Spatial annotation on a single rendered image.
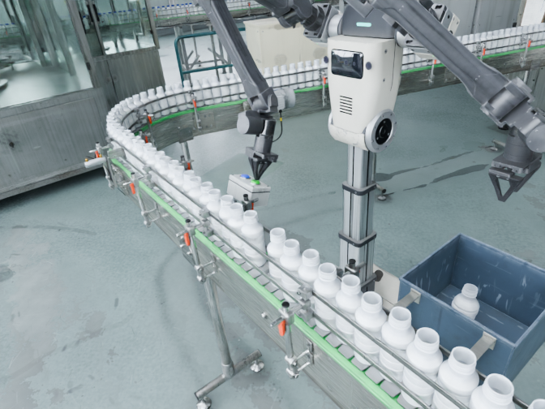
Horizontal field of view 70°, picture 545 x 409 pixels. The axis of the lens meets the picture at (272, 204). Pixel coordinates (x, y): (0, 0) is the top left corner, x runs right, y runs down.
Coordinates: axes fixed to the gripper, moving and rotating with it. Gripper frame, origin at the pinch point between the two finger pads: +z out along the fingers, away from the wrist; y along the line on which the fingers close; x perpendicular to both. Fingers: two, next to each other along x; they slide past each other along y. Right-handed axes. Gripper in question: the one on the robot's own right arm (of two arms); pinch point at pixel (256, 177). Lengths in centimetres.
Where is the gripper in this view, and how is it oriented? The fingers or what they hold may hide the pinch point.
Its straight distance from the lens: 129.3
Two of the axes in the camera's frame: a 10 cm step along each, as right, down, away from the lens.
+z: -1.9, 9.3, 3.2
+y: 6.1, 3.6, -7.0
